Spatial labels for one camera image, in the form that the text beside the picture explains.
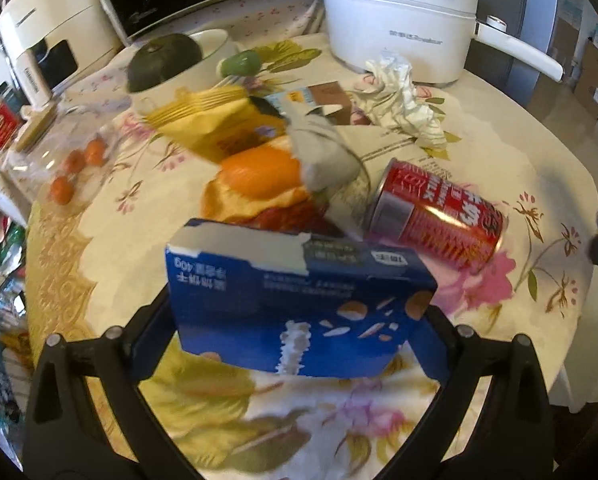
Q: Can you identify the white tissue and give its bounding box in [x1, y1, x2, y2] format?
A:
[354, 49, 450, 150]

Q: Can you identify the white bowl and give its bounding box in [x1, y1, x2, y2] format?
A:
[129, 29, 240, 116]

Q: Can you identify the blue carton box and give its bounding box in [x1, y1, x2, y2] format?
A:
[165, 218, 438, 378]

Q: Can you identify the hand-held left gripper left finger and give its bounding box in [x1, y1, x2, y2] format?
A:
[23, 285, 187, 480]

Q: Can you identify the grey wrapper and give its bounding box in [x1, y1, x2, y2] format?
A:
[284, 105, 374, 211]

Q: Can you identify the cardboard box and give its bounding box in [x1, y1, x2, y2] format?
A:
[573, 40, 598, 121]

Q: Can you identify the red drink can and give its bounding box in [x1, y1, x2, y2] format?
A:
[363, 158, 508, 273]

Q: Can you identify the floral tablecloth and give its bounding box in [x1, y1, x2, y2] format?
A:
[24, 0, 598, 480]

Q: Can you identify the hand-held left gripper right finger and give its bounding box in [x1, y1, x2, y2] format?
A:
[379, 305, 560, 480]

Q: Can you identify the yellow snack bag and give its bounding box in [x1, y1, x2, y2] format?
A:
[144, 85, 287, 163]

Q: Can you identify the white air fryer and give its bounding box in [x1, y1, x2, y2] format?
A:
[0, 0, 130, 106]

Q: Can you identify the green lime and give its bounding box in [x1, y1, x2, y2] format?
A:
[219, 50, 260, 77]

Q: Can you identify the clear bag of tomatoes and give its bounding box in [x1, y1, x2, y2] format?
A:
[0, 102, 130, 221]

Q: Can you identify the heap of colourful packets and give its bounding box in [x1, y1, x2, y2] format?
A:
[0, 220, 30, 441]

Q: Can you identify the white electric pot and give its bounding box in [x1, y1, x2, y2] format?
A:
[319, 0, 564, 86]

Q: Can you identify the small printed carton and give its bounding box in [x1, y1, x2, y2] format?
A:
[266, 82, 352, 126]

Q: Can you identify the grey cabinet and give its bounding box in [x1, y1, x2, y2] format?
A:
[479, 0, 598, 111]

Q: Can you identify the orange snack packet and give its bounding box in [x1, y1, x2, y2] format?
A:
[200, 135, 350, 241]

